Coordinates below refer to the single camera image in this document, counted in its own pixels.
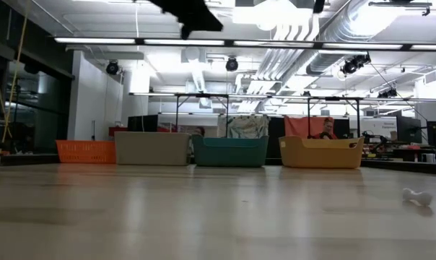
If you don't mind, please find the green plastic bin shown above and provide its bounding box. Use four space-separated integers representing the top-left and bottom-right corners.
191 134 270 168

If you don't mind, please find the white sign board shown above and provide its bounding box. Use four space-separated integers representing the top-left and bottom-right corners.
359 117 398 139

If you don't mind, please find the red-orange slotted basket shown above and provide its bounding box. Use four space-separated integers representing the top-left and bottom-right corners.
56 139 117 165

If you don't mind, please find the orange-red cloth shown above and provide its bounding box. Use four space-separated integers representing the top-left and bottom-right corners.
284 116 335 139

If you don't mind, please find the black ceiling spotlight cluster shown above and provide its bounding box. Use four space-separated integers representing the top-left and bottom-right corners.
340 53 372 76

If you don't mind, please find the black light bar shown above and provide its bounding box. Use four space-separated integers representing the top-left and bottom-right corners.
53 35 436 52

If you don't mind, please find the white plastic bone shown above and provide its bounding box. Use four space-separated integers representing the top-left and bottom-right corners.
401 187 434 207

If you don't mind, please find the silver ventilation duct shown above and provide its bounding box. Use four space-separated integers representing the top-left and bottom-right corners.
306 0 376 76

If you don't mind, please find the patterned pale cloth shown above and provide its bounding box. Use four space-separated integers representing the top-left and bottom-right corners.
217 114 271 139

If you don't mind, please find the black lab equipment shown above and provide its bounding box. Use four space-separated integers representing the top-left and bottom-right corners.
362 130 389 155

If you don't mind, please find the yellow cable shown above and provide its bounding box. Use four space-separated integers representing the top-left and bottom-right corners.
0 0 30 144

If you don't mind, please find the black frame stand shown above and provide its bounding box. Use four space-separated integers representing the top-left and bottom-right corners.
307 96 362 139
174 92 230 139

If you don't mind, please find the mustard yellow plastic bin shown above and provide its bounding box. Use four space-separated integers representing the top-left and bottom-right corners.
278 135 365 170

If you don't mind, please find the grey plastic bin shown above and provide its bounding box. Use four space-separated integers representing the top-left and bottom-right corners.
113 131 192 167

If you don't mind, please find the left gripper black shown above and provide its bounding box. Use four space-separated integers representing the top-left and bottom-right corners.
148 0 224 40

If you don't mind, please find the black partition panel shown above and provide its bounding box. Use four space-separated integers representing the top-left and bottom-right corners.
268 117 286 160

